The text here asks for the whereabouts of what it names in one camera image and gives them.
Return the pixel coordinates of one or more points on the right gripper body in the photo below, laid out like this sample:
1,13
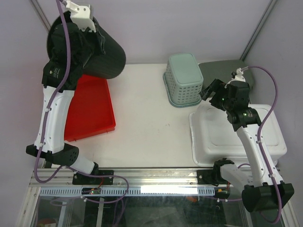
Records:
221,100

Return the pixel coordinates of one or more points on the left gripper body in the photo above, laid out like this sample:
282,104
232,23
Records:
93,43

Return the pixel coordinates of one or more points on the grey-green plastic tray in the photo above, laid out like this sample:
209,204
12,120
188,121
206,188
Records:
221,70

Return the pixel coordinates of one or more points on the black plastic bucket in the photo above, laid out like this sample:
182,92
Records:
106,66

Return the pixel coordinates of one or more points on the light blue perforated basket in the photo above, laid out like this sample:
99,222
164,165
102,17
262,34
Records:
183,80

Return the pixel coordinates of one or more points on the white plastic tub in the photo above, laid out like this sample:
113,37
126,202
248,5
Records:
213,137

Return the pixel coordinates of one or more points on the red plastic tray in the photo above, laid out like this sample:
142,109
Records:
90,112

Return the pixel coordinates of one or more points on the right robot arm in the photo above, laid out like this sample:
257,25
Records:
266,189

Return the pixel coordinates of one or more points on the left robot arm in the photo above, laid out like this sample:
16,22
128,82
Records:
58,93

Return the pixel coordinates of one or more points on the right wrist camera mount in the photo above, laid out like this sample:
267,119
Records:
237,76

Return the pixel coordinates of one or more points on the left aluminium frame post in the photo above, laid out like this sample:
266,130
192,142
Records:
40,13

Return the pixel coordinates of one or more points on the aluminium frame post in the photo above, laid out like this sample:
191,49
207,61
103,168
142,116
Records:
257,30
40,13

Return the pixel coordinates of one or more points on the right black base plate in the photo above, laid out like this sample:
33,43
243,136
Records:
207,176

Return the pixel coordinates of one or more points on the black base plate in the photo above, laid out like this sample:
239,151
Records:
207,176
106,178

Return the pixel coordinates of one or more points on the right aluminium frame post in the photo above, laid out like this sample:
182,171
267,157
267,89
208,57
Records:
257,30

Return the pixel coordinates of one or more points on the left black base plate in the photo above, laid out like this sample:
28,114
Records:
106,178

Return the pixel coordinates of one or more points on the aluminium mounting rail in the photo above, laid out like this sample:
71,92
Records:
136,177

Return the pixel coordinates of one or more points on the white slotted cable duct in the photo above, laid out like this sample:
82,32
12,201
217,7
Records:
130,191

